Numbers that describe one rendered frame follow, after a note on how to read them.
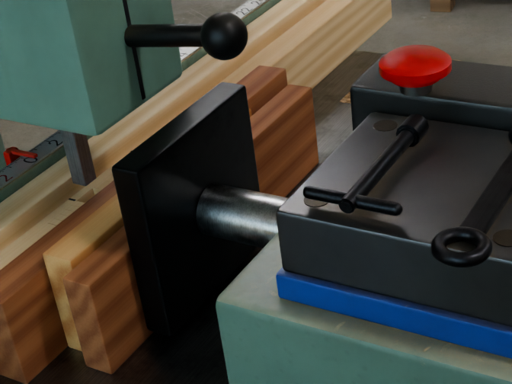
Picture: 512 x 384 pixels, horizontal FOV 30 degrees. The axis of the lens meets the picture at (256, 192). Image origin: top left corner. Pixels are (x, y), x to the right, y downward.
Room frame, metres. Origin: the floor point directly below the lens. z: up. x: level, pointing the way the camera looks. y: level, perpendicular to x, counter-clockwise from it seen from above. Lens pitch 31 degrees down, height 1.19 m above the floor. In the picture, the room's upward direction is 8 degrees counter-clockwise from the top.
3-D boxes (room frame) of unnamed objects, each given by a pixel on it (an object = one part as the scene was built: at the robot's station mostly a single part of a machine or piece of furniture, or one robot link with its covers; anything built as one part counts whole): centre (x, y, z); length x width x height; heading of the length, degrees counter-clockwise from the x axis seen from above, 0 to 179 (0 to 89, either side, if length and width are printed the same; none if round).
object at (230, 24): (0.39, 0.02, 1.04); 0.06 x 0.02 x 0.02; 55
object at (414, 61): (0.37, -0.07, 1.02); 0.03 x 0.03 x 0.01
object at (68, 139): (0.43, 0.09, 0.97); 0.01 x 0.01 x 0.05; 55
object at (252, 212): (0.38, 0.00, 0.95); 0.09 x 0.07 x 0.09; 145
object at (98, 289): (0.43, 0.02, 0.93); 0.21 x 0.02 x 0.05; 145
